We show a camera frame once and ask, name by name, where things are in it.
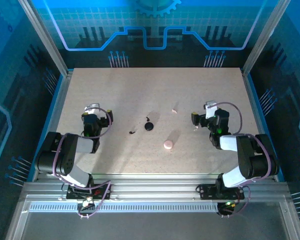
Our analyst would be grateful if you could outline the grey slotted cable duct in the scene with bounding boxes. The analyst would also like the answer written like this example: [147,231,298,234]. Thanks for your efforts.
[28,202,221,214]

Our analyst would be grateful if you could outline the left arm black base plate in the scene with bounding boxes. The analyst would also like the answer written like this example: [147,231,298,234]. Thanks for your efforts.
[66,183,113,201]

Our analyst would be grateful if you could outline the blue table edge strip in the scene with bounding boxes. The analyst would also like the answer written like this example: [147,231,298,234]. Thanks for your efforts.
[244,71,286,182]
[27,68,69,182]

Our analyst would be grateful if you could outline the pink earbud charging case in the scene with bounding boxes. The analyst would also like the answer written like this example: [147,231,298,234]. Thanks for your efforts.
[163,139,175,151]

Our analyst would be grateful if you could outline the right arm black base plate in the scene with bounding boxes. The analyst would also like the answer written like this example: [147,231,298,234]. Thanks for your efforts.
[198,183,246,201]

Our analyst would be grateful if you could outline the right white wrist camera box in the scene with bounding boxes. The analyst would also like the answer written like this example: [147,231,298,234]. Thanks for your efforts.
[204,100,218,120]

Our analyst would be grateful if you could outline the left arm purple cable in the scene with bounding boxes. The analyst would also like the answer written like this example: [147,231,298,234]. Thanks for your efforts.
[51,106,113,220]

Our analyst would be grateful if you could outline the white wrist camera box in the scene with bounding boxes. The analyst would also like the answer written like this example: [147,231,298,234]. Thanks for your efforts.
[204,100,218,120]
[84,102,101,116]

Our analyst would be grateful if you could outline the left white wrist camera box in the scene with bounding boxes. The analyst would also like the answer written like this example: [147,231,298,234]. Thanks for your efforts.
[84,102,101,116]

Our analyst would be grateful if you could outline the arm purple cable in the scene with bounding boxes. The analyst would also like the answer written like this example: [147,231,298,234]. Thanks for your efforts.
[207,101,277,219]
[51,106,113,220]

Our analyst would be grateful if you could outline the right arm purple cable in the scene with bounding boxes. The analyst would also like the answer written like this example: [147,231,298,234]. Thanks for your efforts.
[207,101,277,219]

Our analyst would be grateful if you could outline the small circuit board with LEDs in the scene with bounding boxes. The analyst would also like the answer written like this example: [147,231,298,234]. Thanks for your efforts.
[80,195,95,209]
[217,199,238,216]

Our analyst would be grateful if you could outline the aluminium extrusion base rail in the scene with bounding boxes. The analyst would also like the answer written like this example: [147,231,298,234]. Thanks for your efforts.
[22,173,292,198]

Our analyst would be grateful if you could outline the aluminium frame post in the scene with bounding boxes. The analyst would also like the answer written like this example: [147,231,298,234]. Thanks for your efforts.
[241,0,292,76]
[16,0,75,76]

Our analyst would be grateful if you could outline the aluminium table side rail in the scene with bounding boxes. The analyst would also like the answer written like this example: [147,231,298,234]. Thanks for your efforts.
[37,69,75,182]
[240,68,278,181]

